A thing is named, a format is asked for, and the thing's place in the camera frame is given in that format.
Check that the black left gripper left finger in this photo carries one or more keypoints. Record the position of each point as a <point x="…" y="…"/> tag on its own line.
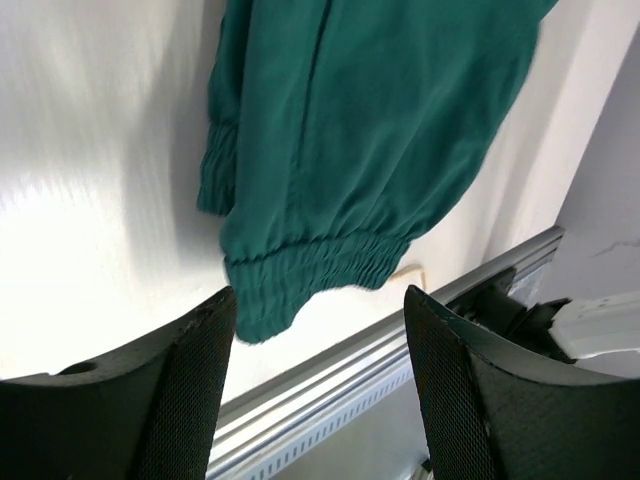
<point x="146" y="410"/>

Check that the aluminium table edge rail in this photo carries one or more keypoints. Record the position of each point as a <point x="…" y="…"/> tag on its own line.
<point x="385" y="442"/>

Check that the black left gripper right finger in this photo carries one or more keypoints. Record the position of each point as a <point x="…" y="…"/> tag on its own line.
<point x="494" y="410"/>

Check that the white slotted cable duct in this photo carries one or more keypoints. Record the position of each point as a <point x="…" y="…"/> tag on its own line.
<point x="316" y="431"/>

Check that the teal green shorts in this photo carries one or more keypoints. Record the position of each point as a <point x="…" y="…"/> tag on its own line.
<point x="342" y="131"/>

